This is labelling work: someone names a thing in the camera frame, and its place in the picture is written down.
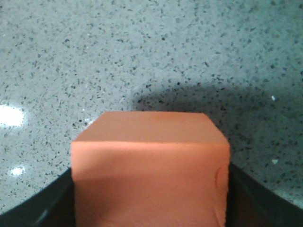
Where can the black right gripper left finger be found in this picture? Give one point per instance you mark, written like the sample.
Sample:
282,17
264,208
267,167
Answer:
51,207

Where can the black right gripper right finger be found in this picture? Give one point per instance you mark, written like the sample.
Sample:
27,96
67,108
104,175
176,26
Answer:
250,204

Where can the orange foam block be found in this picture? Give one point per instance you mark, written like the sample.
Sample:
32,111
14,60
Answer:
150,169

